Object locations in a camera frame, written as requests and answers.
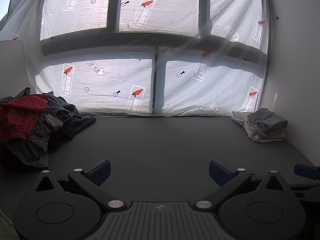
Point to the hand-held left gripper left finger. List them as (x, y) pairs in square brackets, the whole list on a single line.
[(100, 172)]

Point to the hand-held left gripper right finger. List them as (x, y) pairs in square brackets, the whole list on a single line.
[(220, 173)]

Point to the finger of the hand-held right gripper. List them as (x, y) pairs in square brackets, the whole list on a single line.
[(306, 171)]

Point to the red checked shirt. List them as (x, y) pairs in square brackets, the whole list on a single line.
[(17, 115)]

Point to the black garment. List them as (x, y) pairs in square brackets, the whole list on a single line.
[(72, 130)]

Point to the folded beige garment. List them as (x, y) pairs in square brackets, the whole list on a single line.
[(255, 135)]

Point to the folded grey garment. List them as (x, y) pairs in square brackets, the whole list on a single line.
[(267, 118)]

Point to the blue denim jeans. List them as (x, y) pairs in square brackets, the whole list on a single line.
[(62, 107)]

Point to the dark plaid shirt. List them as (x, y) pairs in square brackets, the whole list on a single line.
[(30, 142)]

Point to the white printed sheet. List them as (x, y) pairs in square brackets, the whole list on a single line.
[(100, 80)]

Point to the window frame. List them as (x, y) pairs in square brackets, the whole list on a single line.
[(115, 5)]

